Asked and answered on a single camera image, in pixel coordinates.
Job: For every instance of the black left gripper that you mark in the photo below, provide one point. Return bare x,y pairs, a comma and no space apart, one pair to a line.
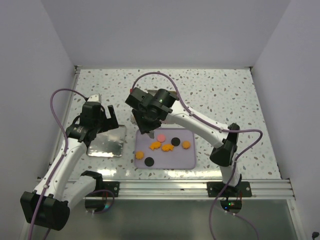
109,123

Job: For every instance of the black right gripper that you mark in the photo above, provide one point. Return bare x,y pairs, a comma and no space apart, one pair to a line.
145,127

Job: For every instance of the pink round cookie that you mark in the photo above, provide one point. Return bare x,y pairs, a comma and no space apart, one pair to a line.
161,138

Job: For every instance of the orange fish cookie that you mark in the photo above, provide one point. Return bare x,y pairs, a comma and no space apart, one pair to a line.
167,147
155,145

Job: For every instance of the black sandwich cookie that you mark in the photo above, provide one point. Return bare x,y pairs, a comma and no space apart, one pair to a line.
175,141
149,161

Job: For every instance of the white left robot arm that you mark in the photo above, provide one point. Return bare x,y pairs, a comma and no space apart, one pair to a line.
50,203

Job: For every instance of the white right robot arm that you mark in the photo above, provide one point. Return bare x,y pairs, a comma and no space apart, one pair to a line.
222,137

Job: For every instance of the pink cookie tin box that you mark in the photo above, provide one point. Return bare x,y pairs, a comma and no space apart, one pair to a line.
168,119

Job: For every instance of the silver tin lid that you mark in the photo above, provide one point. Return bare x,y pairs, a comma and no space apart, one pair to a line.
109,144

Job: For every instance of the lilac plastic tray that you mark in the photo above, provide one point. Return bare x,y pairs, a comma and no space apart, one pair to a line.
178,159

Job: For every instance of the orange flower cookie left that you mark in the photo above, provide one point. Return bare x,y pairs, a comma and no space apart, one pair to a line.
139,155

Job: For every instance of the orange flower cookie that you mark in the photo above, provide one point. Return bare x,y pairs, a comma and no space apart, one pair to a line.
139,155
186,145

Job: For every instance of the orange flower cookie right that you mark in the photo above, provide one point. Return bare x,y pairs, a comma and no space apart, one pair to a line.
186,145

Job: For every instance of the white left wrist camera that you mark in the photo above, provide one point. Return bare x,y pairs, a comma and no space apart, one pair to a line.
95,98

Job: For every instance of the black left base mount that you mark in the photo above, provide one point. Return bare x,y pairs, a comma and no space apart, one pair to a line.
109,186

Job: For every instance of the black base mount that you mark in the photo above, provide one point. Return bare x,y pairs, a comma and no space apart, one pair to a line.
243,189
109,186

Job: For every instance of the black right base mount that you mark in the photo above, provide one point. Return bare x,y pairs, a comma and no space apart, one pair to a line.
243,189

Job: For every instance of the aluminium front rail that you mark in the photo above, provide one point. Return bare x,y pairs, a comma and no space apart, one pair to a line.
151,189

